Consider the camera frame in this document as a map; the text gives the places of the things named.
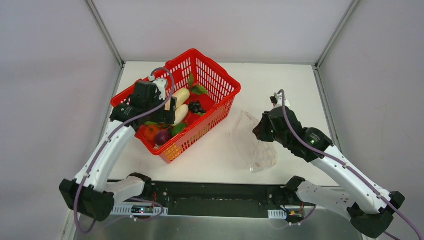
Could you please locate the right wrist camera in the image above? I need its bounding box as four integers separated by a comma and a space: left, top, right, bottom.
270, 93, 291, 109

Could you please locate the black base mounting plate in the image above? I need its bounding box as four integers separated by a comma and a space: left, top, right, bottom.
120, 181, 352, 220

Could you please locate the red plastic shopping basket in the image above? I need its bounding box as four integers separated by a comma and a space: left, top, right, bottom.
111, 49, 241, 163

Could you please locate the green toy pepper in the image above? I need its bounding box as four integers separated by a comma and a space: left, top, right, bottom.
170, 122, 188, 137

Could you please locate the green leafy sprig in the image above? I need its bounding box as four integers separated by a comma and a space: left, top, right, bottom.
188, 72, 209, 95

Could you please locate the long white radish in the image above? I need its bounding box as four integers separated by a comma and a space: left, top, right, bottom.
172, 87, 191, 109

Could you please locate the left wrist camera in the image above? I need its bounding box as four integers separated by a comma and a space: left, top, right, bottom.
147, 75, 168, 101

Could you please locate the purple onion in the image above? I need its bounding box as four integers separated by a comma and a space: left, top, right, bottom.
154, 129, 172, 146

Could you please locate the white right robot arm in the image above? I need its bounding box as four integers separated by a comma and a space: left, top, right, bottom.
252, 106, 405, 239

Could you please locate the black grape bunch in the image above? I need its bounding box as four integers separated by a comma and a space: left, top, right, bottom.
188, 100, 206, 115

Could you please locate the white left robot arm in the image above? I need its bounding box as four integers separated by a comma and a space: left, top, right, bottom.
59, 78, 176, 222

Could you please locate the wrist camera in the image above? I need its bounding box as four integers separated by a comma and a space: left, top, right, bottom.
147, 75, 168, 101
270, 93, 291, 109

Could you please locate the clear dotted zip top bag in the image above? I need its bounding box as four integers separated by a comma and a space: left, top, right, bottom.
229, 111, 277, 173

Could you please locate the short white radish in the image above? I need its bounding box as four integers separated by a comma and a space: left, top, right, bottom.
172, 104, 189, 126

